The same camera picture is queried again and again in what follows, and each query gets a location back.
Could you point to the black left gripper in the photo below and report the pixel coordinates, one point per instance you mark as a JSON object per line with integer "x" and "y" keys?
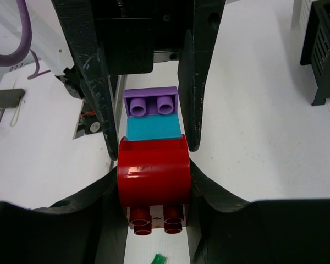
{"x": 134, "y": 35}

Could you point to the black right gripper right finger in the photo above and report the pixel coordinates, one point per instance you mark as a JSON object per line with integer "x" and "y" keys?
{"x": 224, "y": 228}

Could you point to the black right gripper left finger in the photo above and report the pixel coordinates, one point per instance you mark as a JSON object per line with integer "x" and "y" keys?
{"x": 86, "y": 227}

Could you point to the purple curved lego brick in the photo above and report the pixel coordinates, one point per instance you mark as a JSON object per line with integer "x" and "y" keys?
{"x": 151, "y": 101}

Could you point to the red flower lego brick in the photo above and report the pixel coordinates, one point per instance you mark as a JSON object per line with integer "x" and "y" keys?
{"x": 154, "y": 184}

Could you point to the teal lego brick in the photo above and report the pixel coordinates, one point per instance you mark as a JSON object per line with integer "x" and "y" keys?
{"x": 153, "y": 127}

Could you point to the green small lego left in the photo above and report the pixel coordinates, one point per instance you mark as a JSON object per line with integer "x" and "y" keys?
{"x": 159, "y": 259}

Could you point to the white slatted container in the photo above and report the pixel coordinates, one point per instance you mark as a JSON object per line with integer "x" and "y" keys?
{"x": 300, "y": 14}

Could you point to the black slatted container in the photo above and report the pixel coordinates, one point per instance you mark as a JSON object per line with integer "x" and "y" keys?
{"x": 316, "y": 49}

